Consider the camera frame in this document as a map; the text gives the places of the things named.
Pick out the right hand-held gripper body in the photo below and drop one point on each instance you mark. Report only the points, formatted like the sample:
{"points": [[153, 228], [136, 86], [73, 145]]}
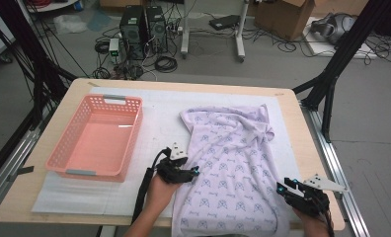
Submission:
{"points": [[310, 204]]}

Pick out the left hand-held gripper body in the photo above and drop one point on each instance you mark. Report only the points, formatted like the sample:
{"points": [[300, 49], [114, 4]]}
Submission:
{"points": [[172, 173]]}

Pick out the lavender printed garment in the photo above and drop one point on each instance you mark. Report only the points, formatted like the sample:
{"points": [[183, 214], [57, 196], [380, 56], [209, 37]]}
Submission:
{"points": [[233, 164]]}

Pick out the pink plastic basket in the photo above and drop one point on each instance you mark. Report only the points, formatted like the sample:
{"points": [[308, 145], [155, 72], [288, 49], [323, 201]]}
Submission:
{"points": [[98, 144]]}

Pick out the person's right hand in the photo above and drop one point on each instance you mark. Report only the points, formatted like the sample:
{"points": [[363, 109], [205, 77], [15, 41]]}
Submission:
{"points": [[315, 227]]}

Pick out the person's left hand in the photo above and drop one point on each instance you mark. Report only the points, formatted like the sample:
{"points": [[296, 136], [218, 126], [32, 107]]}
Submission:
{"points": [[159, 197]]}

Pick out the white grid mat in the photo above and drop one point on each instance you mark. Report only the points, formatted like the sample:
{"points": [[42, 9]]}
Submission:
{"points": [[157, 115]]}

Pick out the small white box green light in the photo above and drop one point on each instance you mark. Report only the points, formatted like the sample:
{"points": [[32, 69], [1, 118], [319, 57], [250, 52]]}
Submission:
{"points": [[114, 49]]}

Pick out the white floor board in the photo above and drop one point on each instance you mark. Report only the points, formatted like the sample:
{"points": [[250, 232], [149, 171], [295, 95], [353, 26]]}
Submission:
{"points": [[318, 47]]}

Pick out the white metal stand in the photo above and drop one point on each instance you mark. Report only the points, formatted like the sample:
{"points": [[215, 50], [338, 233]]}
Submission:
{"points": [[239, 33]]}

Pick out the black computer tower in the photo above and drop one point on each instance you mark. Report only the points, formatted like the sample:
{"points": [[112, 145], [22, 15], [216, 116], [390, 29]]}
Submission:
{"points": [[132, 33], [156, 29]]}

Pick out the flat black device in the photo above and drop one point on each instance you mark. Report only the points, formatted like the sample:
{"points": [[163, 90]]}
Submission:
{"points": [[224, 22]]}

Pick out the grey and black headset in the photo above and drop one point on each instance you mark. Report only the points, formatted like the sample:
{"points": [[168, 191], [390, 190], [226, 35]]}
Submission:
{"points": [[331, 28]]}

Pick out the brown cardboard box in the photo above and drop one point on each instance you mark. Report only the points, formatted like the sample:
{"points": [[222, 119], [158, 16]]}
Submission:
{"points": [[282, 19]]}

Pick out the clear plastic bag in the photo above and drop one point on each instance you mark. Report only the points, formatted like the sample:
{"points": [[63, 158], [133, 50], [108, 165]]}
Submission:
{"points": [[68, 23]]}

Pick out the aluminium rail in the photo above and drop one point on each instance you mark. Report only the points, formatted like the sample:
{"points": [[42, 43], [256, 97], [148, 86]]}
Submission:
{"points": [[353, 210], [22, 149]]}

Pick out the black metal frame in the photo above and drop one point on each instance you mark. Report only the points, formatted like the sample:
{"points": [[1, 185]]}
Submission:
{"points": [[345, 49], [39, 65]]}

